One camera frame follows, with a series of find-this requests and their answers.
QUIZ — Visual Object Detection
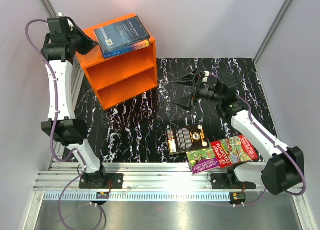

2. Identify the purple 117-storey treehouse book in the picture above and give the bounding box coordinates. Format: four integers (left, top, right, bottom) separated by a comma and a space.
186, 149, 220, 175

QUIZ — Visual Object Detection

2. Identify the orange wooden shelf cabinet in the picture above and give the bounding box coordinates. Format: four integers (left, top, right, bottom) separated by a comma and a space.
74, 12, 158, 111

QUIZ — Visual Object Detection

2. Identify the blue Jane Eyre book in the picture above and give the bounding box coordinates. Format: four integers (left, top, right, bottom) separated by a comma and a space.
101, 39, 150, 59

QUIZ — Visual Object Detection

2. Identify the grey-blue hardcover book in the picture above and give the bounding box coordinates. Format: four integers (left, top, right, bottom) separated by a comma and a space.
94, 15, 150, 54

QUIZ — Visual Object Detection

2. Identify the black paperback book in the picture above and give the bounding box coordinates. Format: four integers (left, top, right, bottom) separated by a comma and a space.
165, 124, 210, 155

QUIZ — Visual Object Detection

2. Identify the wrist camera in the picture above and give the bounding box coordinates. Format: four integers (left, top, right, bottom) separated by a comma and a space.
198, 71, 211, 84
57, 12, 75, 32

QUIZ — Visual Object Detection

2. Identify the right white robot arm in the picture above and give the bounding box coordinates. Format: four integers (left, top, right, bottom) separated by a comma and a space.
173, 69, 307, 196

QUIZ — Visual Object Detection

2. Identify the aluminium mounting rail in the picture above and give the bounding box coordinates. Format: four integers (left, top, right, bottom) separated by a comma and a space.
33, 162, 264, 202

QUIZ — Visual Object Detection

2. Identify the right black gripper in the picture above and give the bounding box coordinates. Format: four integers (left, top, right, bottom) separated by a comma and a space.
170, 68, 224, 112

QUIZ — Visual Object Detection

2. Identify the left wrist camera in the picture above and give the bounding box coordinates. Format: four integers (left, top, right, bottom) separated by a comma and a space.
57, 12, 75, 32

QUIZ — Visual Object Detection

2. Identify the red 13-storey treehouse book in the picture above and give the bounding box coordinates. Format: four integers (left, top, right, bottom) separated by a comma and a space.
211, 135, 259, 168

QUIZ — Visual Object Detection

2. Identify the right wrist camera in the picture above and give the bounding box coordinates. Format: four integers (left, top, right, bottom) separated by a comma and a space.
198, 71, 211, 84

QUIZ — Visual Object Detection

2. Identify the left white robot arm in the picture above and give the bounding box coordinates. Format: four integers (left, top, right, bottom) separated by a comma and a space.
40, 23, 108, 189

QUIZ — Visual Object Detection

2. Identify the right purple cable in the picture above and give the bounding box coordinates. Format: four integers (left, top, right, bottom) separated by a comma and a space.
204, 71, 307, 207

